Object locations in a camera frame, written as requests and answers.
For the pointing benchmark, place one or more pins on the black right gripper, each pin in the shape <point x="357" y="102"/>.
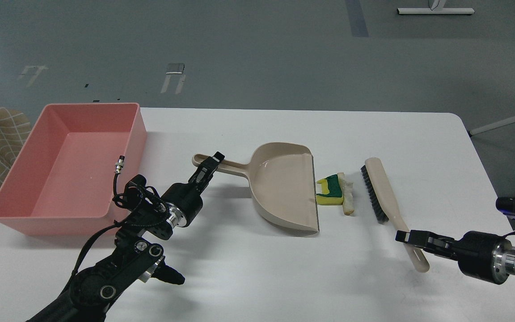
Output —
<point x="479" y="255"/>

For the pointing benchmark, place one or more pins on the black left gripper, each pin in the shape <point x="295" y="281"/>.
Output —
<point x="184" y="199"/>

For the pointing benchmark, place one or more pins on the beige plastic dustpan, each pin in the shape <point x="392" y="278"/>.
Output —
<point x="281" y="178"/>

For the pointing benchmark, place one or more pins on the white crumpled paper scrap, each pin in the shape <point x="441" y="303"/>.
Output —
<point x="347" y="190"/>

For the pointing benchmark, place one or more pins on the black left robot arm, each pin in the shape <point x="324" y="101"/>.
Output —
<point x="91" y="292"/>

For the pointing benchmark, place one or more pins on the yellow green sponge piece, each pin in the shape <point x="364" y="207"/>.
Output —
<point x="331" y="191"/>

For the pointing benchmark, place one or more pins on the pink plastic bin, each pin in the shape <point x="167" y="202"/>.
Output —
<point x="61" y="183"/>

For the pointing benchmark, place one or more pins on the white desk leg base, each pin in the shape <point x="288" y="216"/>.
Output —
<point x="436" y="7"/>

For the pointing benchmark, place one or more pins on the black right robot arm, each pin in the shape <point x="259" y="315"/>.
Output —
<point x="506" y="206"/>

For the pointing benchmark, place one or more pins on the beige hand brush black bristles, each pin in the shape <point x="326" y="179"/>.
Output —
<point x="381" y="194"/>

